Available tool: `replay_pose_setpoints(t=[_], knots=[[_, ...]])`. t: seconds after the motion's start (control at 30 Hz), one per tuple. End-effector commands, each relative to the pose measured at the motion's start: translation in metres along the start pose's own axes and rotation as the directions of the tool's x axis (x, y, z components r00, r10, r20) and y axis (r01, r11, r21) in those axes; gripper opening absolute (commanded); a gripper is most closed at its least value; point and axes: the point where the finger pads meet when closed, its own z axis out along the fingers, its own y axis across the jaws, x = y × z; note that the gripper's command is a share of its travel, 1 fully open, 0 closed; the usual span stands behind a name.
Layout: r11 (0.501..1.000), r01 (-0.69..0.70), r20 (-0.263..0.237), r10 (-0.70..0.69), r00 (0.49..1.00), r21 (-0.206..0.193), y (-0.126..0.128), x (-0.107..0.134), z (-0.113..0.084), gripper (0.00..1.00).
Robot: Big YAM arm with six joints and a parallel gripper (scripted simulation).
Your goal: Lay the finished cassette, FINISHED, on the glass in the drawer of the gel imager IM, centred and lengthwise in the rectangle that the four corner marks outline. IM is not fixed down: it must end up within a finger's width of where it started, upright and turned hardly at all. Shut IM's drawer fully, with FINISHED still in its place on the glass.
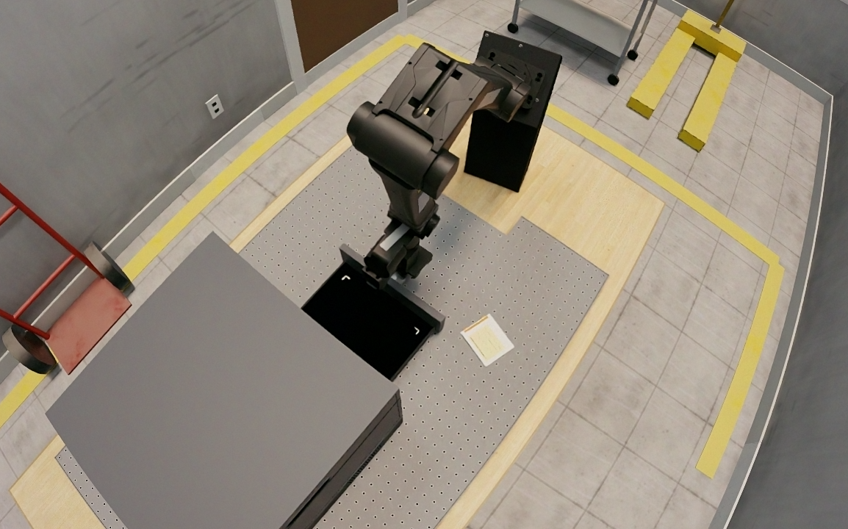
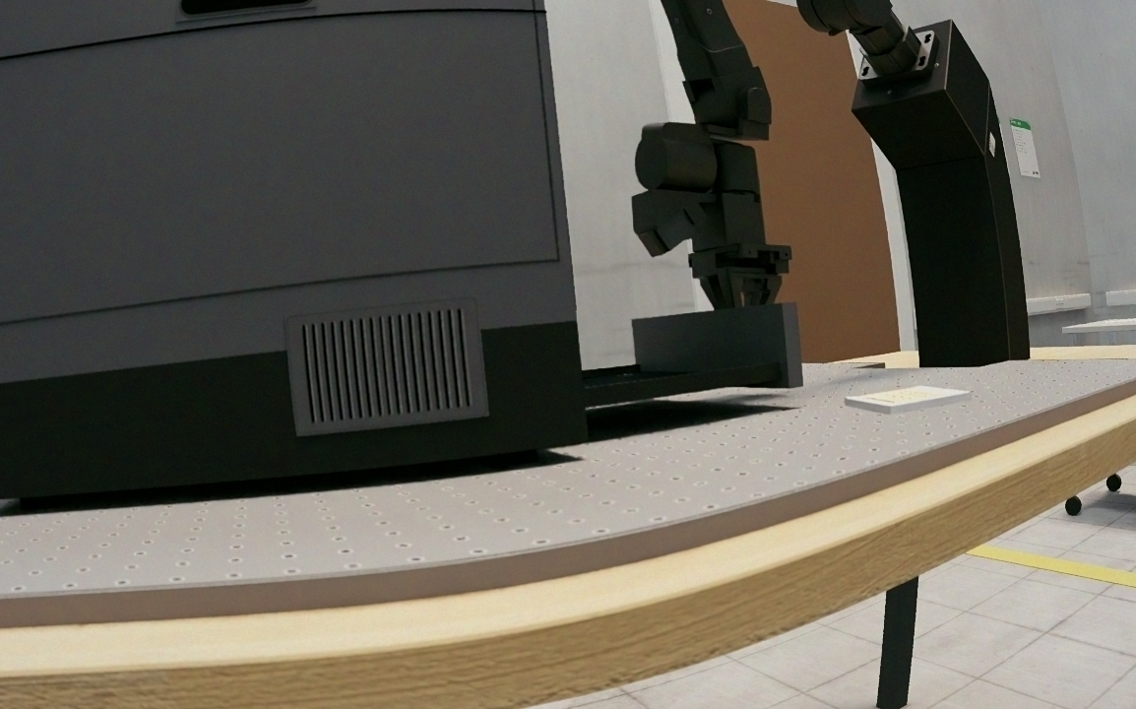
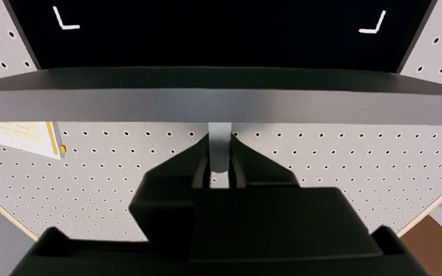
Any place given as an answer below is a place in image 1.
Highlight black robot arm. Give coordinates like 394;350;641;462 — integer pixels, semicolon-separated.
346;42;546;290

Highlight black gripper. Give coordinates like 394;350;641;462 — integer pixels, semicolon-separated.
395;242;433;279

